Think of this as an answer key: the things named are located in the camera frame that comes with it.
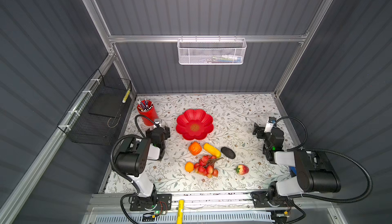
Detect orange fake bell pepper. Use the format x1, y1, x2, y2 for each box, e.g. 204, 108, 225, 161
188, 141, 202, 156

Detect red flower-shaped fruit bowl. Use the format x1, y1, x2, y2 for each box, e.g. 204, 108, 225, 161
176, 109, 214, 141

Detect small fake orange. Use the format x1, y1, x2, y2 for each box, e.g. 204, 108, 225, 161
185, 162, 195, 173

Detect red fake peach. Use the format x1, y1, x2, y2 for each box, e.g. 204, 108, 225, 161
235, 164, 249, 175

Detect dark fake avocado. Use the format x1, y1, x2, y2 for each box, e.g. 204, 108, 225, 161
220, 147, 236, 159

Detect red fake lychee bunch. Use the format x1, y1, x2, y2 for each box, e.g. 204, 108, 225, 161
194, 155, 221, 178

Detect yellow fake corn cob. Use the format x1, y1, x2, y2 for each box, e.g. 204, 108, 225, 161
203, 143, 222, 159

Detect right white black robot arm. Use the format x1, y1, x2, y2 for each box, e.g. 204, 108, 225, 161
252, 118, 373, 207

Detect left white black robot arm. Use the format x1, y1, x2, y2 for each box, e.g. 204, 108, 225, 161
110, 126, 170, 198

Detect red pen cup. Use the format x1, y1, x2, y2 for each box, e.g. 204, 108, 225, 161
137, 103, 159, 126

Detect pens in red cup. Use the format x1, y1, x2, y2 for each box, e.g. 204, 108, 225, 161
137, 99, 153, 112

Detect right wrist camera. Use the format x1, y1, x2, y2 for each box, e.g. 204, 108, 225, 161
264, 117, 277, 133

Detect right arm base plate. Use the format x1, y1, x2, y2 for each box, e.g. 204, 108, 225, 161
250, 191, 293, 208

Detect black wire wall basket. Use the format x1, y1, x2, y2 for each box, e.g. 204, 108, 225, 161
58, 70, 132, 146

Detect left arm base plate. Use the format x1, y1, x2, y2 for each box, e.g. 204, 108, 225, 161
129, 194, 173, 211

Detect yellow tool on rail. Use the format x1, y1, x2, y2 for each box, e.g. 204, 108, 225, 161
176, 199, 184, 224

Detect white wire mesh basket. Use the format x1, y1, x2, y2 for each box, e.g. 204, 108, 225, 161
177, 38, 247, 65

